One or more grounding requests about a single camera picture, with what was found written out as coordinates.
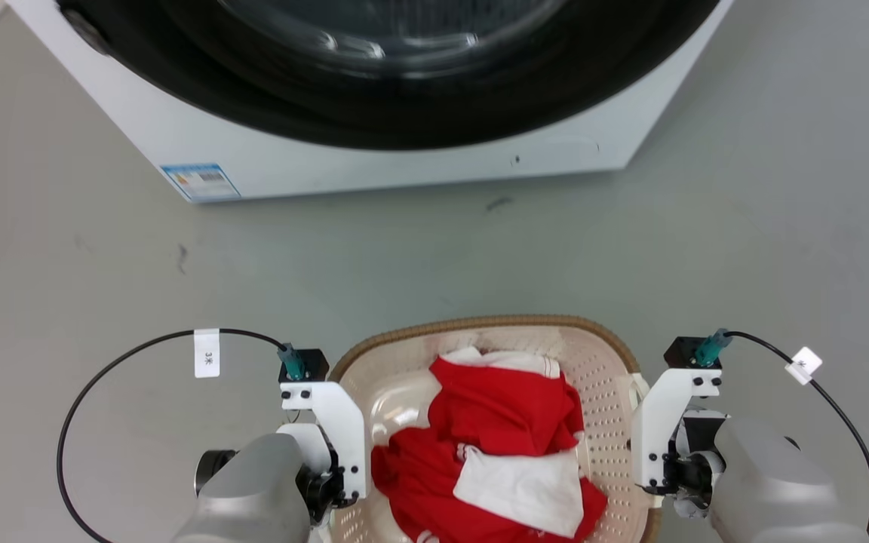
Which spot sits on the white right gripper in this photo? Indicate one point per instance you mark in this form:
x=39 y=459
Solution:
x=657 y=430

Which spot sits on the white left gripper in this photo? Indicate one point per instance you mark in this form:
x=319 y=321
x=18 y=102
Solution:
x=344 y=437

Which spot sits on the beige perforated laundry basket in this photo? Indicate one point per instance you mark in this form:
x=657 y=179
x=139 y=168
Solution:
x=608 y=377

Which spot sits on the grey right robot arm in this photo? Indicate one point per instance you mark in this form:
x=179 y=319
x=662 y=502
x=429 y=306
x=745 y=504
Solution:
x=774 y=483

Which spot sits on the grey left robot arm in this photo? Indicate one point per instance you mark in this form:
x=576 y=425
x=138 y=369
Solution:
x=253 y=490

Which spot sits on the red garment white panel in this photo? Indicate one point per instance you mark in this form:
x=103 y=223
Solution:
x=419 y=483

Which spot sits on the red shirt white collar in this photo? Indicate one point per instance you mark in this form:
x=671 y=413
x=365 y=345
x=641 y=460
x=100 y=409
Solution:
x=502 y=407

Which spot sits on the blue energy label sticker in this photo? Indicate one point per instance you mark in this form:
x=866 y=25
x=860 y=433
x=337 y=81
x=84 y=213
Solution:
x=201 y=181

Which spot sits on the white washer service flap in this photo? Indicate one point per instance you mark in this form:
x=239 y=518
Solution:
x=555 y=153

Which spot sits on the black round washer door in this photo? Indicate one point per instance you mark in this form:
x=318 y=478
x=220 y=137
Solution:
x=404 y=113

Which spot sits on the white washing machine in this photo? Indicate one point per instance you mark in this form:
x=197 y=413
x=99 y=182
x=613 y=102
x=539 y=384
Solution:
x=140 y=128

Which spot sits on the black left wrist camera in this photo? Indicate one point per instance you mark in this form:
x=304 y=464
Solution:
x=315 y=365

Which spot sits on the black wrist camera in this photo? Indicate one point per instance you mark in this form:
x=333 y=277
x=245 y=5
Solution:
x=315 y=365
x=682 y=354

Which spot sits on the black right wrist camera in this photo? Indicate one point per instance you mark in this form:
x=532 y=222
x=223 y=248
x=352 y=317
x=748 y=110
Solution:
x=682 y=354

